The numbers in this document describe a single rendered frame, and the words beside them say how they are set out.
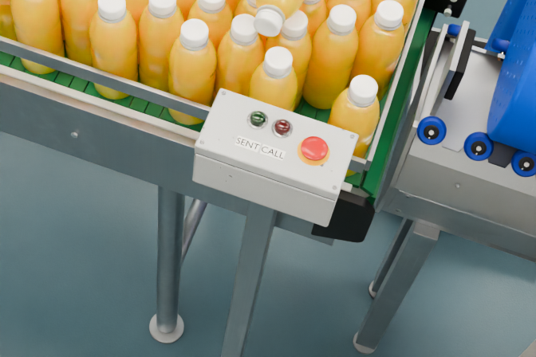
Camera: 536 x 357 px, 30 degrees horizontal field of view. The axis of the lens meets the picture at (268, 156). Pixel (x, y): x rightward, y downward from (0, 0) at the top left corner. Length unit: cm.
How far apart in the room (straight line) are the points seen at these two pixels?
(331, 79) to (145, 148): 32
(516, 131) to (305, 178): 32
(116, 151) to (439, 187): 53
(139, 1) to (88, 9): 8
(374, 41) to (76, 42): 45
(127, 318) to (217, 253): 27
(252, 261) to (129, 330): 79
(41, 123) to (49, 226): 84
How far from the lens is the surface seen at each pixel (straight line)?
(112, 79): 152
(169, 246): 191
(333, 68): 151
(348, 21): 146
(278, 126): 133
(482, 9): 302
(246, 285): 172
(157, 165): 164
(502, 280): 257
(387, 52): 151
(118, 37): 147
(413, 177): 161
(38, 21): 152
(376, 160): 158
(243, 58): 145
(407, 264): 195
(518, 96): 139
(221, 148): 132
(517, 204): 162
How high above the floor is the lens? 223
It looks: 59 degrees down
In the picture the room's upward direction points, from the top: 11 degrees clockwise
